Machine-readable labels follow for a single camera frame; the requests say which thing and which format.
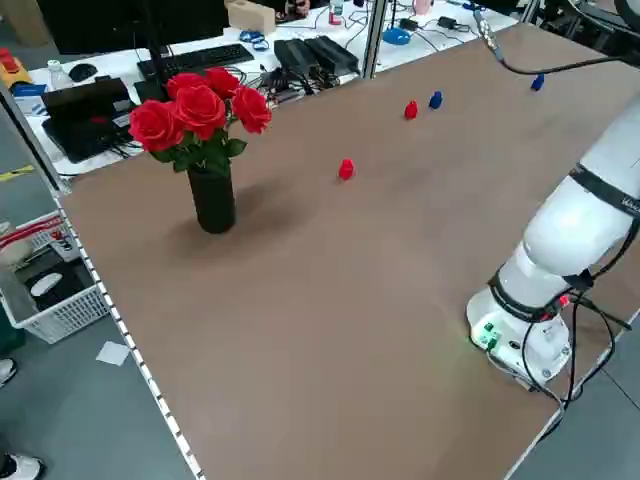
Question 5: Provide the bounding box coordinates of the black cylindrical vase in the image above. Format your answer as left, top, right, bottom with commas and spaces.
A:
187, 167, 237, 235

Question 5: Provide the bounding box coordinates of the red rose bouquet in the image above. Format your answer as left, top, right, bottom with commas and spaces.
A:
128, 67, 274, 174

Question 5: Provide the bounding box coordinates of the black keyboard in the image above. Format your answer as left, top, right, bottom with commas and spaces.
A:
136, 43, 256, 77

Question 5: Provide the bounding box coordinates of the tan cardboard box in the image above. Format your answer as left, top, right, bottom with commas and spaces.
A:
224, 0, 277, 35

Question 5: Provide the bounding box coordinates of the white paper sheet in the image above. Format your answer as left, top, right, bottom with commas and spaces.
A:
95, 340, 131, 368

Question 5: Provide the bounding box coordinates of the black laptop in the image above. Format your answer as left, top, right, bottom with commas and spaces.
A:
40, 77, 144, 164

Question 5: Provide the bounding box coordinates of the white plastic basket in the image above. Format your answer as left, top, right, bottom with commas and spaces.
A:
0, 209, 112, 345

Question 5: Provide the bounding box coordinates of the black computer monitor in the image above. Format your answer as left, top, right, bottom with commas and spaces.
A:
37, 0, 225, 56

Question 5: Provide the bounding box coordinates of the clear water bottle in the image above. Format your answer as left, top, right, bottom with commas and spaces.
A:
47, 58, 72, 92

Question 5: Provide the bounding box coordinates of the yellow emergency stop box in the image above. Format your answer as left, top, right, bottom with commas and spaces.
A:
0, 47, 32, 90

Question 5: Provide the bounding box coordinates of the aluminium frame post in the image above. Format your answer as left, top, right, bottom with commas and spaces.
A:
362, 0, 390, 79

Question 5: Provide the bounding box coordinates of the black cable with silver connector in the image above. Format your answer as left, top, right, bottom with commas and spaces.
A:
474, 9, 640, 76

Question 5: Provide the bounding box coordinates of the black base cable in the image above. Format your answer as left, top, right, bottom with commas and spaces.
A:
519, 269, 632, 409

